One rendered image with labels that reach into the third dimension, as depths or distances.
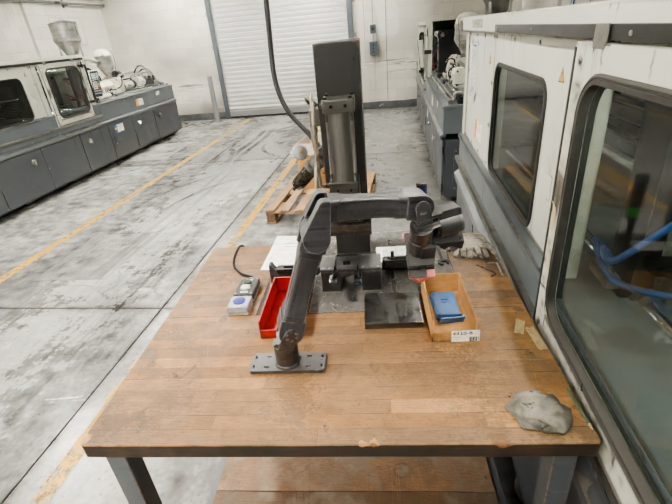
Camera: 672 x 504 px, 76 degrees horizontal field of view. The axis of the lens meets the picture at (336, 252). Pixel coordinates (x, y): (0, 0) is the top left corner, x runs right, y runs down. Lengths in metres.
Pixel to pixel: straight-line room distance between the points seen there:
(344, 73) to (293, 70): 9.36
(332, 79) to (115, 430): 1.06
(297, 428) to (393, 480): 0.80
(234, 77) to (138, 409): 10.19
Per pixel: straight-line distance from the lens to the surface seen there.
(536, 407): 1.07
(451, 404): 1.07
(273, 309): 1.40
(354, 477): 1.78
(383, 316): 1.28
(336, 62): 1.32
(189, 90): 11.59
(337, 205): 0.94
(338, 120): 1.25
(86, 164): 7.55
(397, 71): 10.48
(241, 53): 10.96
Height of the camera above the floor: 1.68
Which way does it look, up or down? 27 degrees down
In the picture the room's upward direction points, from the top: 5 degrees counter-clockwise
